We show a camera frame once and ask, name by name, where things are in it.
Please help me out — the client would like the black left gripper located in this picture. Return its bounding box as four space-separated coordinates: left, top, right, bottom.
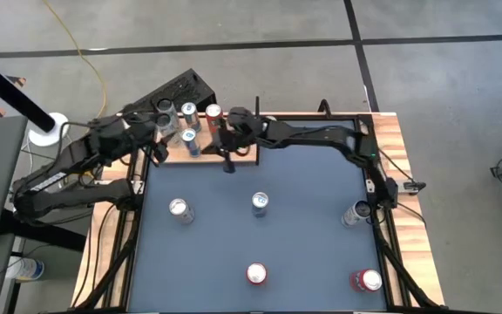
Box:
119 111 170 166

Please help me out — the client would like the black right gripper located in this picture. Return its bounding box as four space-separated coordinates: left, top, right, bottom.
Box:
201 106 272 174

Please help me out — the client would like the blue silver Red Bull can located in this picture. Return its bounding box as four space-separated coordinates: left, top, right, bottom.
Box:
180 127 202 159
251 191 270 218
180 102 203 133

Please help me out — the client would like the red Fanta soda can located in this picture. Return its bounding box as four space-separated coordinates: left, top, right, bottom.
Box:
205 103 225 134
245 262 268 286
349 268 383 293

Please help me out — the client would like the clear glass can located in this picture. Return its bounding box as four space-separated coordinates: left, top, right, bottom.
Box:
155 99 181 127

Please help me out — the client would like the wooden tray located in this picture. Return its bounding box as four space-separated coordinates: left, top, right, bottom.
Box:
148 96 261 167

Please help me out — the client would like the white round stand base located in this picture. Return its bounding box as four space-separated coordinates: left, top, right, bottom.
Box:
28 112 71 148

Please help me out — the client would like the black pole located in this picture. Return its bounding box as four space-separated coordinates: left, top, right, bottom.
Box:
0 50 57 134

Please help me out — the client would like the black desk leg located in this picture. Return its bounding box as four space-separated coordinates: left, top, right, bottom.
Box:
0 208 87 253

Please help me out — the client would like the white bottle blue label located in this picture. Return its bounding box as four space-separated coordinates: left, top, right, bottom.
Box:
4 256 45 283

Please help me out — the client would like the small black hub device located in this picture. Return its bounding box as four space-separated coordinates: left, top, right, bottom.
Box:
401 179 427 195

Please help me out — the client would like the yellow power cable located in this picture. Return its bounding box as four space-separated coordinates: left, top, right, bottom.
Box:
41 0 107 121

